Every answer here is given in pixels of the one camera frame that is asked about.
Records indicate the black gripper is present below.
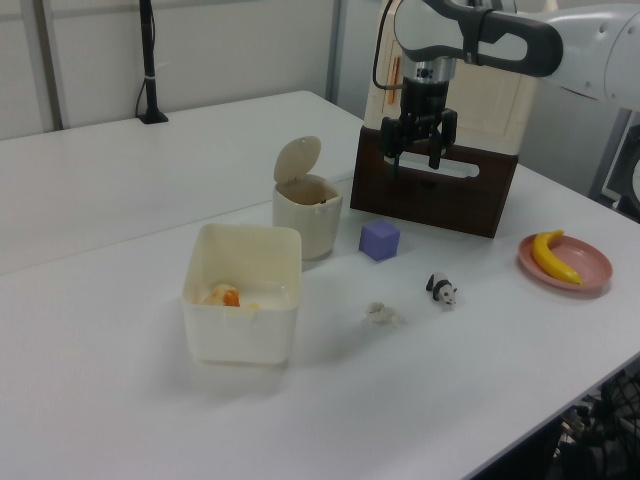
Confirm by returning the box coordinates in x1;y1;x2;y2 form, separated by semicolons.
380;57;459;179

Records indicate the beige trash can with lid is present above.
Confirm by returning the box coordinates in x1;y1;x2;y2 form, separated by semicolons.
271;135;344;261

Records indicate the dark brown wooden box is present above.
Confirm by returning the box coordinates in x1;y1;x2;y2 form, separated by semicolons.
349;125;519;240

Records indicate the purple cube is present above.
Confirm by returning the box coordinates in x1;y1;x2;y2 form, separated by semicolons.
358;219;402;262

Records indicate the cream toy cabinet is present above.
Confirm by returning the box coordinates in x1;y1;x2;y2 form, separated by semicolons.
362;0;539;157

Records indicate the black and white panda figure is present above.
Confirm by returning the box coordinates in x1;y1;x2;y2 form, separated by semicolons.
425;271;459;308

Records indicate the crumpled white paper scrap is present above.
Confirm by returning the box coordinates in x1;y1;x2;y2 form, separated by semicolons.
365;301;404;326

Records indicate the yellow banana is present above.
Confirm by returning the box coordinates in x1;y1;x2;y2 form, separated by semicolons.
530;229;584;286

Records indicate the pink plate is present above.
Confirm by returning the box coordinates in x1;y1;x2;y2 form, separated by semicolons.
517;232;614;299

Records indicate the white square plastic container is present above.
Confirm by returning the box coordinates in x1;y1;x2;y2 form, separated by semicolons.
181;222;303;368

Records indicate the orange and white toy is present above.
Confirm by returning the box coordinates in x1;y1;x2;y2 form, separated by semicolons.
200;283;242;308

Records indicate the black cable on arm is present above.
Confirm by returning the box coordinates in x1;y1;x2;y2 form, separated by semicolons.
371;0;404;91

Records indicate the black camera stand pole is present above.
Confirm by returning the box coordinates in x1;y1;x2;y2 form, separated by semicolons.
135;0;170;125

